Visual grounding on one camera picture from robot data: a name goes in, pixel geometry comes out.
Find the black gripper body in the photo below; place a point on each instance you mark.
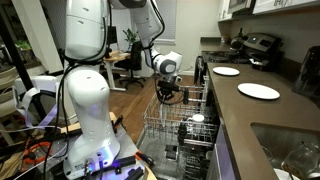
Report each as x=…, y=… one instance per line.
x=169, y=88

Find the white plastic plate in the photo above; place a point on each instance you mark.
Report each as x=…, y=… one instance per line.
x=162, y=110

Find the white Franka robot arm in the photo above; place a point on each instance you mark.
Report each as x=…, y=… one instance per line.
x=90, y=100

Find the built-in dishwasher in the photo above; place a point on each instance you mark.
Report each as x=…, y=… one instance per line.
x=153, y=150

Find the white dinner plate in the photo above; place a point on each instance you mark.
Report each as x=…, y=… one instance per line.
x=258, y=91
x=226, y=71

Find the black cylindrical bottle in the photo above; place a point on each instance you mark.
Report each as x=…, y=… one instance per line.
x=186, y=98

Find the black tall cup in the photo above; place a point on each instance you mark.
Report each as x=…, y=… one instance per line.
x=182, y=131

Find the black office chair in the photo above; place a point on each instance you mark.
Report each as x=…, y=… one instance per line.
x=133, y=63

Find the black steel stove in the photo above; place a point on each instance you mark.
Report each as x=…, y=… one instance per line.
x=216, y=56

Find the wooden desk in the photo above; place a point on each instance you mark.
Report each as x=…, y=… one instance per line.
x=115, y=56

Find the green potted plant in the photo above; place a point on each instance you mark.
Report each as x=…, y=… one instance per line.
x=130, y=35

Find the white window blind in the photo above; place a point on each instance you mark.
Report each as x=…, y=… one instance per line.
x=170, y=20

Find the white base cabinet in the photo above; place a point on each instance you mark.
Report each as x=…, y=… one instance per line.
x=221, y=156

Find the black monitor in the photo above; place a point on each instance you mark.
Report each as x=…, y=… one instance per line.
x=112, y=35

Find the dark kettle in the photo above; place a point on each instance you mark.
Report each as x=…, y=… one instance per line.
x=237, y=42

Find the black microwave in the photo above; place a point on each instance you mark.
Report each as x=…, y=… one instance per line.
x=240, y=5

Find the steel kitchen sink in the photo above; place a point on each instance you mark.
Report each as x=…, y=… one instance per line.
x=276, y=140

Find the white chair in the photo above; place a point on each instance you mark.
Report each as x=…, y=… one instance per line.
x=36, y=83

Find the black blender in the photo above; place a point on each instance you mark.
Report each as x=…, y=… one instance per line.
x=310, y=76

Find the glass pitcher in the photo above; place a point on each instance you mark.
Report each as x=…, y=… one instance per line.
x=303, y=160

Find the small green plant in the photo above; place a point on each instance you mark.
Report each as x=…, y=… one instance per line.
x=23, y=45

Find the black pole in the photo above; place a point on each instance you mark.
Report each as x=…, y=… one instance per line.
x=16, y=63

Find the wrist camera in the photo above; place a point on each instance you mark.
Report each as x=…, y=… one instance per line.
x=179, y=79

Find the long white wall cabinet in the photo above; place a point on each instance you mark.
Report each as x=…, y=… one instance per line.
x=283, y=5

